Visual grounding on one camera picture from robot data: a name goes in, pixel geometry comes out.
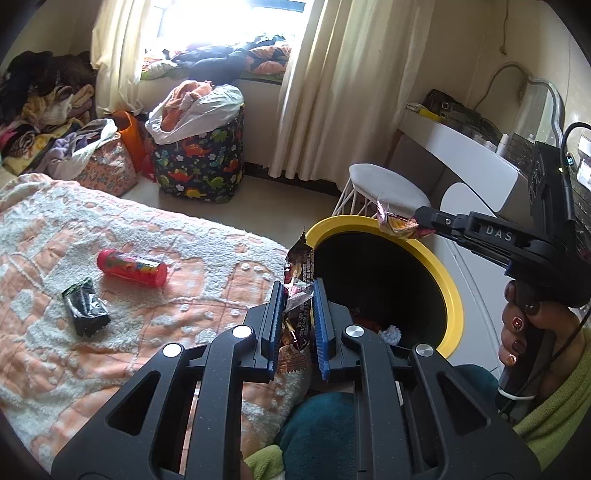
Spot brown candy wrapper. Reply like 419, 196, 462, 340
277, 232, 314, 373

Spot white foam net bundle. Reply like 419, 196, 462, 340
379, 325, 402, 346

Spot purple foil snack wrapper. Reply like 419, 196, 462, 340
377, 200, 435, 241

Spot yellow rimmed black trash bin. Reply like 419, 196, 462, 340
305, 215, 465, 358

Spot right hand painted nails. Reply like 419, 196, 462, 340
499, 281, 586, 401

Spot teal trousers knee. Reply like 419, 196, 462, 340
271, 363, 500, 480

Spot white curved dresser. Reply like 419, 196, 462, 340
392, 110, 533, 377

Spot black green snack packet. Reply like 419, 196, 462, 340
61, 278, 111, 338

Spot peach white patterned bedspread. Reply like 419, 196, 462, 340
1, 174, 287, 472

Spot red cylindrical snack tube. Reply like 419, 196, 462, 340
96, 249, 167, 288

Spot floral fabric bag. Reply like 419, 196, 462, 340
75, 134, 137, 197

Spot cream curtain right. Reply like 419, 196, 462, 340
269, 1, 436, 186

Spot cream curtain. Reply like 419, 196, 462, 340
90, 0, 152, 118
269, 1, 436, 186

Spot orange bag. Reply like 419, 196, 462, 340
111, 110, 153, 178

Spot dinosaur print laundry basket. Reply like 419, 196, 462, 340
147, 110, 245, 204

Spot pile of clothes on bed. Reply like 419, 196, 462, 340
1, 51, 97, 176

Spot white plastic bag of clothes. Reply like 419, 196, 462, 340
145, 80, 243, 145

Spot clothes on window sill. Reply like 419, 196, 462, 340
140, 35, 291, 84

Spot cream curtain left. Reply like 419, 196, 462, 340
90, 0, 152, 118

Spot white stool wire legs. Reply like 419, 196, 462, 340
332, 163, 431, 218

